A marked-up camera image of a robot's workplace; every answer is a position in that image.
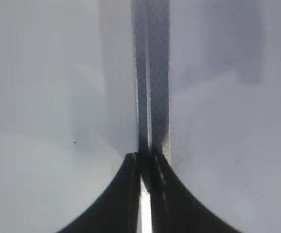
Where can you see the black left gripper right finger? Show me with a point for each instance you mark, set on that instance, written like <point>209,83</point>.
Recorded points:
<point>174,209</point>

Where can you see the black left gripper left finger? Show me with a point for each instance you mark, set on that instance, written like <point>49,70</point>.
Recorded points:
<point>116,209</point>

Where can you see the white board with grey frame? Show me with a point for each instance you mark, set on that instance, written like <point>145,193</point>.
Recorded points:
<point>82,82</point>

